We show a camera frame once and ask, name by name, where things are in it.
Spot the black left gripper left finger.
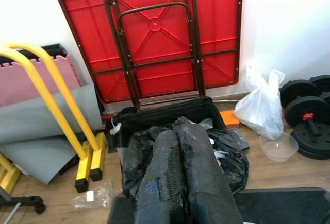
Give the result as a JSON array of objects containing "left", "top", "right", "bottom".
[{"left": 134, "top": 130, "right": 189, "bottom": 224}]

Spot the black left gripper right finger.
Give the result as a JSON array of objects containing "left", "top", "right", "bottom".
[{"left": 173, "top": 117, "right": 244, "bottom": 224}]

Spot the dark floor mat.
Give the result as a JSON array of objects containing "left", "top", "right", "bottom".
[{"left": 106, "top": 187, "right": 330, "bottom": 224}]

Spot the black rubbish bag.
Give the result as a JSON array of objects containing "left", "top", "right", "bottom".
[{"left": 121, "top": 123, "right": 250, "bottom": 199}]

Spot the black flat tray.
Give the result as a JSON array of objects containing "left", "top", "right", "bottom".
[{"left": 227, "top": 128, "right": 251, "bottom": 152}]

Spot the orange block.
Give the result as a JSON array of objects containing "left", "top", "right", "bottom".
[{"left": 220, "top": 110, "right": 242, "bottom": 128}]

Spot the black fabric bin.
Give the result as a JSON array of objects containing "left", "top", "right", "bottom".
[{"left": 107, "top": 96, "right": 230, "bottom": 201}]

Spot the white paper tag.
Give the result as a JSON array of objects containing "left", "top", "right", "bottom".
[{"left": 109, "top": 122, "right": 122, "bottom": 135}]

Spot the clear plastic packaging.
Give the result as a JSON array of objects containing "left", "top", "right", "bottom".
[{"left": 70, "top": 182, "right": 114, "bottom": 210}]

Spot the clear plastic bowl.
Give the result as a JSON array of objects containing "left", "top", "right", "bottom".
[{"left": 259, "top": 132, "right": 300, "bottom": 163}]

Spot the chrome metal bar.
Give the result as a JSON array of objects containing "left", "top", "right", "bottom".
[{"left": 215, "top": 97, "right": 250, "bottom": 105}]

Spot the white plastic bag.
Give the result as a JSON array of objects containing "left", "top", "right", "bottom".
[{"left": 233, "top": 64, "right": 286, "bottom": 141}]

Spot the black weight plate stack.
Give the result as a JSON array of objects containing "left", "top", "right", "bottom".
[{"left": 290, "top": 123, "right": 330, "bottom": 161}]

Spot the black dumbbell with red collar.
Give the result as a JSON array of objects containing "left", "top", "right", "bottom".
[{"left": 284, "top": 96, "right": 330, "bottom": 142}]

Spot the yellow metal parallel bar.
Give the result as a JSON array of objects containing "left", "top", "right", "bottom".
[
  {"left": 5, "top": 42, "right": 107, "bottom": 183},
  {"left": 0, "top": 45, "right": 91, "bottom": 194}
]

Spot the black bench foot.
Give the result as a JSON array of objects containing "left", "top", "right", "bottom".
[{"left": 0, "top": 187, "right": 46, "bottom": 215}]

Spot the grey rolled yoga mat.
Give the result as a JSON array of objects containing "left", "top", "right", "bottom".
[{"left": 0, "top": 84, "right": 104, "bottom": 186}]

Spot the yellow metal stand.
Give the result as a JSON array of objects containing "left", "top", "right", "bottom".
[{"left": 0, "top": 151, "right": 22, "bottom": 195}]

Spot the pink foam mat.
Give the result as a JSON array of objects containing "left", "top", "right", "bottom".
[{"left": 0, "top": 54, "right": 84, "bottom": 107}]

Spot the black foam mat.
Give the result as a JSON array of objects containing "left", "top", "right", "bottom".
[{"left": 0, "top": 43, "right": 69, "bottom": 67}]

